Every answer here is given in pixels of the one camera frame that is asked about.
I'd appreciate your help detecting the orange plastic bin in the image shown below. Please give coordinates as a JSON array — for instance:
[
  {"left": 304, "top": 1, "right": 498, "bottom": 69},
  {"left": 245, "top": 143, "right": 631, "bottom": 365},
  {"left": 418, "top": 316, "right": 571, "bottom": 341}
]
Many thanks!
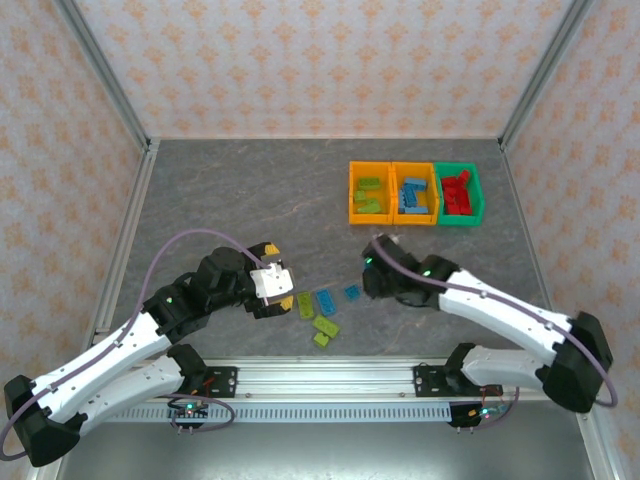
[
  {"left": 348, "top": 160, "right": 394, "bottom": 226},
  {"left": 391, "top": 160, "right": 441, "bottom": 226}
]

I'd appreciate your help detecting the green plastic bin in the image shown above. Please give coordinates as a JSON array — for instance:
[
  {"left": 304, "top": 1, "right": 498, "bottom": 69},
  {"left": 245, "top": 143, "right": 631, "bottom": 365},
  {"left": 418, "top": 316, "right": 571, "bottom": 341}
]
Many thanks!
[{"left": 432, "top": 161, "right": 487, "bottom": 227}]

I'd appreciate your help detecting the grey metal sheet panel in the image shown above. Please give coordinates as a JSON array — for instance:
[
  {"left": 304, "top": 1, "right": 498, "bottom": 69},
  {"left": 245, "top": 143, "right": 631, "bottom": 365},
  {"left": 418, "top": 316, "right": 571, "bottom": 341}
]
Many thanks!
[{"left": 57, "top": 423, "right": 596, "bottom": 480}]

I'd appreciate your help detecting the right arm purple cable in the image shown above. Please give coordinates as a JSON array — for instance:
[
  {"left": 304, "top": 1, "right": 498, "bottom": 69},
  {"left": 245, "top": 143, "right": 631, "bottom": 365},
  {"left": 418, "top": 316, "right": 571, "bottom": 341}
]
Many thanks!
[{"left": 370, "top": 247, "right": 619, "bottom": 431}]

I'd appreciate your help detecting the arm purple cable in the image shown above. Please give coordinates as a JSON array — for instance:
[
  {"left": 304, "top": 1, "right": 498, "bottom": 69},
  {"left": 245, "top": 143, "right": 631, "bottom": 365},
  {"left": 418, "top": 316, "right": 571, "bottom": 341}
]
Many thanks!
[
  {"left": 370, "top": 247, "right": 619, "bottom": 431},
  {"left": 0, "top": 228, "right": 274, "bottom": 461}
]

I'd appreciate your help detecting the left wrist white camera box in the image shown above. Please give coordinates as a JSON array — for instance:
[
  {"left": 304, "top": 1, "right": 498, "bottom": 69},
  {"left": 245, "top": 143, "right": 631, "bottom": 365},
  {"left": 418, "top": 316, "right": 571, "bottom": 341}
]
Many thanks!
[{"left": 249, "top": 263, "right": 295, "bottom": 301}]

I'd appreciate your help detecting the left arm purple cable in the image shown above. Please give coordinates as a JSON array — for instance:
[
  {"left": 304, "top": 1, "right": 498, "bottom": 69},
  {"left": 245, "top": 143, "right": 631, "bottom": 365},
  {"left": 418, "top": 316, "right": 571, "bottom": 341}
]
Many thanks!
[{"left": 0, "top": 228, "right": 274, "bottom": 461}]

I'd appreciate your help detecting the aluminium mounting rail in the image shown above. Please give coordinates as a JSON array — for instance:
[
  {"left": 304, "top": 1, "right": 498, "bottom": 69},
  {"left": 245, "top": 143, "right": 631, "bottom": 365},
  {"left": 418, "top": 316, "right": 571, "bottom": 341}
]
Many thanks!
[{"left": 134, "top": 357, "right": 546, "bottom": 401}]

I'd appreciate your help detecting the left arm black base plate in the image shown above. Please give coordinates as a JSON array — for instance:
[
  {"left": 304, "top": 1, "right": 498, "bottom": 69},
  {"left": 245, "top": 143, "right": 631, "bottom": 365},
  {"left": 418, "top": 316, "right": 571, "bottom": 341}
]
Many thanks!
[{"left": 169, "top": 366, "right": 240, "bottom": 400}]

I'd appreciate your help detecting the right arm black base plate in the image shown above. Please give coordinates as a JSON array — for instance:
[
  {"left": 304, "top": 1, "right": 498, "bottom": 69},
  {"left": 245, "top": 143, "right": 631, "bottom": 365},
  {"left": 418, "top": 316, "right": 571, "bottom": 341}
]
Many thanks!
[{"left": 412, "top": 364, "right": 506, "bottom": 400}]

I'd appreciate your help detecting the aluminium table side rail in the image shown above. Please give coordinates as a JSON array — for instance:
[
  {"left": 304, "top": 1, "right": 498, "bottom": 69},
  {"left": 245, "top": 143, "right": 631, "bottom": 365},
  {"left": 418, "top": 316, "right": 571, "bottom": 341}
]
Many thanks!
[
  {"left": 27, "top": 139, "right": 161, "bottom": 480},
  {"left": 499, "top": 140, "right": 619, "bottom": 480}
]

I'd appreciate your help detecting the slotted grey cable duct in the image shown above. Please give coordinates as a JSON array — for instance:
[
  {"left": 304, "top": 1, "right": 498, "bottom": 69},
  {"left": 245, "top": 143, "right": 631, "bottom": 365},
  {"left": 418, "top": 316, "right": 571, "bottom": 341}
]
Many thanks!
[{"left": 102, "top": 403, "right": 454, "bottom": 425}]

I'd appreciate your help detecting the aluminium frame post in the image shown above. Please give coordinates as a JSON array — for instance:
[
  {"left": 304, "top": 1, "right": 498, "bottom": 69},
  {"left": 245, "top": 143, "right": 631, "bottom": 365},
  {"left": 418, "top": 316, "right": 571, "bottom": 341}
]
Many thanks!
[
  {"left": 498, "top": 0, "right": 599, "bottom": 151},
  {"left": 52, "top": 0, "right": 154, "bottom": 151}
]

